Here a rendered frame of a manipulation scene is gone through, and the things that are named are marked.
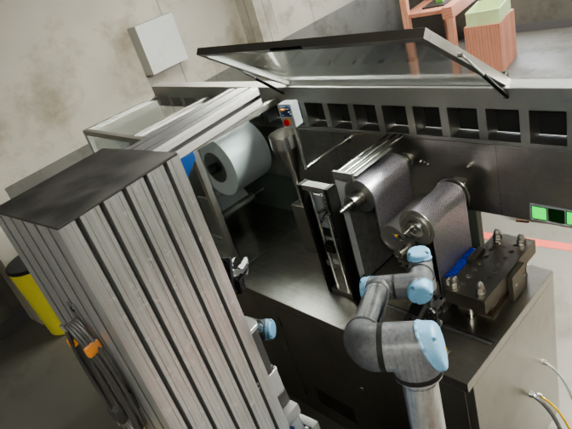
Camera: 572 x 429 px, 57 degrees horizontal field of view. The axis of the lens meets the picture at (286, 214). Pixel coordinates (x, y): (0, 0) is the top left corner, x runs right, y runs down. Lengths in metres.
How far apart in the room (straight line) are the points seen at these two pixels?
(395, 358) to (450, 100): 1.11
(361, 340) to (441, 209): 0.85
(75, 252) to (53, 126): 4.28
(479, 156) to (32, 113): 3.87
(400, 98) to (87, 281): 1.58
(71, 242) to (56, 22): 4.44
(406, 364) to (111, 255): 0.71
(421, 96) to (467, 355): 0.96
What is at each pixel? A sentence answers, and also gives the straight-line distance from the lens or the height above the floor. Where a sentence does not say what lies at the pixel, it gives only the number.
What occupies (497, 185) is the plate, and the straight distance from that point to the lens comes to 2.14.
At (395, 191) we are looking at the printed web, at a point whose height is 1.30.
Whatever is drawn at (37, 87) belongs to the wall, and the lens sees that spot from 5.08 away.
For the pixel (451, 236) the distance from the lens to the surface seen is 2.08.
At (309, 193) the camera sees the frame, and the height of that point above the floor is 1.40.
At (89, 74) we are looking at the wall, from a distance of 5.31.
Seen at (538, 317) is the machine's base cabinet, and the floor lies 0.77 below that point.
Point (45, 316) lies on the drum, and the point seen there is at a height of 0.22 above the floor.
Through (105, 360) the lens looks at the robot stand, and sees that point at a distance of 1.04.
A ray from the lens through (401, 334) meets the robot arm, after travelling 1.26.
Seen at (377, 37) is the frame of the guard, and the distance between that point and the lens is 1.63.
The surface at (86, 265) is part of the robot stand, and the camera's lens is 0.88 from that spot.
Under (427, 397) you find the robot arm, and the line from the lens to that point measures 1.35.
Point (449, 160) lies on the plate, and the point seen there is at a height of 1.36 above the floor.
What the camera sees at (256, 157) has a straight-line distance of 2.63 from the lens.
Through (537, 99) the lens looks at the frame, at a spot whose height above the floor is 1.62.
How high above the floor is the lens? 2.31
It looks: 28 degrees down
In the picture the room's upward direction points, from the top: 18 degrees counter-clockwise
